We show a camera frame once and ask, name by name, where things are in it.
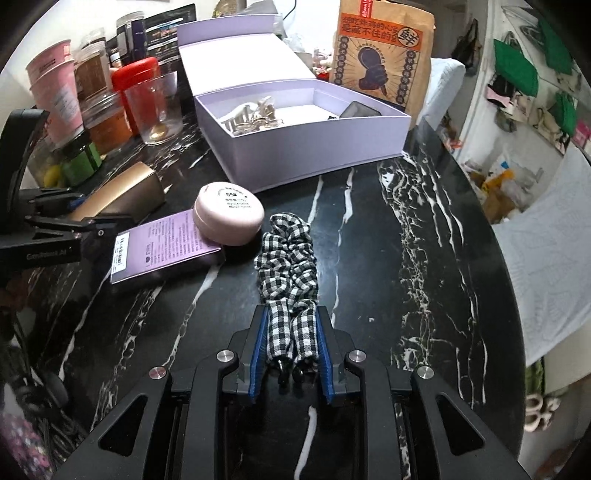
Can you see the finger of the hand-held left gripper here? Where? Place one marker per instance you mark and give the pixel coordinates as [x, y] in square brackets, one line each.
[76, 199]
[92, 227]

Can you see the pile of plastic bags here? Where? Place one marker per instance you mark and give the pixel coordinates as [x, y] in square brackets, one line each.
[501, 189]

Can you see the dark jar clear lid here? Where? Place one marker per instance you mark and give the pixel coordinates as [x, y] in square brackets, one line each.
[129, 37]

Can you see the yellow lemon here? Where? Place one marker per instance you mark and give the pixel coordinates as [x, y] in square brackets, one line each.
[53, 175]

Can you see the lavender gift box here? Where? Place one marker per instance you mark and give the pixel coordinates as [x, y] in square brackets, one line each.
[286, 152]

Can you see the brown powder jar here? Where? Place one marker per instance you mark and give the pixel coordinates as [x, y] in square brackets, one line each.
[94, 69]

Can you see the pale patterned cloth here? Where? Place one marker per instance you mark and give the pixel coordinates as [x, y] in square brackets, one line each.
[549, 258]

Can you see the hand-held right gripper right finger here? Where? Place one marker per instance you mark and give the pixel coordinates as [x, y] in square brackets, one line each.
[327, 369]

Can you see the marbled hair claw clip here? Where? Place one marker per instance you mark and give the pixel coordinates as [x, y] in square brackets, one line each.
[244, 115]

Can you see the plush slippers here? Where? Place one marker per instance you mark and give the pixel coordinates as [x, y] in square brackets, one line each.
[542, 410]

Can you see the floral cloth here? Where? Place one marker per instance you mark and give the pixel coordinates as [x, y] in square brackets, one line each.
[21, 447]

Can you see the gingham scrunchie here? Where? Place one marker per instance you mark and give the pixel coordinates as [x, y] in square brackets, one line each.
[286, 258]

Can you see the glass tumbler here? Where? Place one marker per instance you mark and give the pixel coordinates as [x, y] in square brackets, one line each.
[154, 101]

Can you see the green label jar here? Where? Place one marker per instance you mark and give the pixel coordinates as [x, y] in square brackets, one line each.
[81, 164]

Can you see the pink paper cup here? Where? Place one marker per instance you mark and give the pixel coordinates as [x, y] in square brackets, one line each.
[62, 110]
[48, 60]

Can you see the red thermos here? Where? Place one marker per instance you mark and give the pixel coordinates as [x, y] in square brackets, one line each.
[136, 74]

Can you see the orange powder jar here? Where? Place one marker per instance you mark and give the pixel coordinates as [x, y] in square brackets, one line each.
[108, 127]

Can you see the small purple box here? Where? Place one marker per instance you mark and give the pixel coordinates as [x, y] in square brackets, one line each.
[161, 249]

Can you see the pink round compact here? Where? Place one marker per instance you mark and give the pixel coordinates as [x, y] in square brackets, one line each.
[228, 212]

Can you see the black printed box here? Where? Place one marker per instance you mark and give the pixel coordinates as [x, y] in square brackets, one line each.
[168, 32]

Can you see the gold spoon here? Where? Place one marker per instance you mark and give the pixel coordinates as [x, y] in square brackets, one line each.
[159, 131]

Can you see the brown paper bag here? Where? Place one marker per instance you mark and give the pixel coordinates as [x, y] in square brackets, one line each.
[383, 55]

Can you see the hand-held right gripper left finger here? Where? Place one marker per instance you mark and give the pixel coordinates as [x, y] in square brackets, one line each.
[256, 360]

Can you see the gold box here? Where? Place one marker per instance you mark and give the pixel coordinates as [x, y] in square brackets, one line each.
[124, 189]

